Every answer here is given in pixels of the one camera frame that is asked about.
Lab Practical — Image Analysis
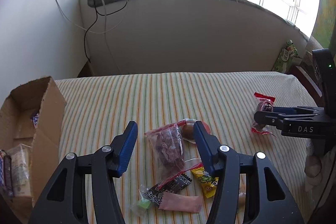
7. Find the red clear date snack pack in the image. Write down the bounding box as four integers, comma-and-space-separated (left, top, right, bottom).
251, 92, 276, 136

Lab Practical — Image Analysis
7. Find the green candy clear wrapper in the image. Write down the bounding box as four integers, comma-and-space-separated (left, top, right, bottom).
130, 185, 153, 217

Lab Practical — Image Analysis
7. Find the braised egg red pack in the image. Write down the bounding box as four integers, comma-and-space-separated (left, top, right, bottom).
178, 119, 197, 144

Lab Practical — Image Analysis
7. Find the black patterned candy packet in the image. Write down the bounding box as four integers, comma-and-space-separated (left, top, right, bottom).
143, 173, 192, 206

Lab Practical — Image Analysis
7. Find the red clear meat snack pack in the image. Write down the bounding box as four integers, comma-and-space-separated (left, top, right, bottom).
145, 123, 186, 181

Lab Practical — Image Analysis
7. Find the gloved hand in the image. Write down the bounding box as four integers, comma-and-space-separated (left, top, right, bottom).
304, 139, 335, 192

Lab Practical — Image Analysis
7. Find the green snack bag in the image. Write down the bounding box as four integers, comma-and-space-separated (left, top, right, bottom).
272, 40, 302, 73

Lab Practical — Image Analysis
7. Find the yellow candy packet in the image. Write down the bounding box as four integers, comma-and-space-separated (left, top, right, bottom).
191, 163, 219, 198

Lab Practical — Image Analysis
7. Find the clear cracker pack in box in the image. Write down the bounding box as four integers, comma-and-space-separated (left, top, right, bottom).
7, 144, 31, 198

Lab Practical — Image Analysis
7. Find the snickers bar in box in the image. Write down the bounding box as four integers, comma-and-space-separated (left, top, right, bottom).
31, 113, 39, 128

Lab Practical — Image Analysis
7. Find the cardboard box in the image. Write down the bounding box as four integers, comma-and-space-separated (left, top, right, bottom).
1, 76, 66, 223

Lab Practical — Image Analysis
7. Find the pink snack packet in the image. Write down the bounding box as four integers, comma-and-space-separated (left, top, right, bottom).
159, 192, 203, 213

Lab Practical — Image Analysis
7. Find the striped tablecloth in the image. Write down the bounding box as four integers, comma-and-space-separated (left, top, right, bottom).
57, 72, 315, 223

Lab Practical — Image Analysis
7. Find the black cable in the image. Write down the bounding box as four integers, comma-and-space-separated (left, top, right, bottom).
83, 0, 148, 64

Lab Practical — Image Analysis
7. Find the white cable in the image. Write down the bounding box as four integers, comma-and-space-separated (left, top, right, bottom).
45, 0, 129, 75

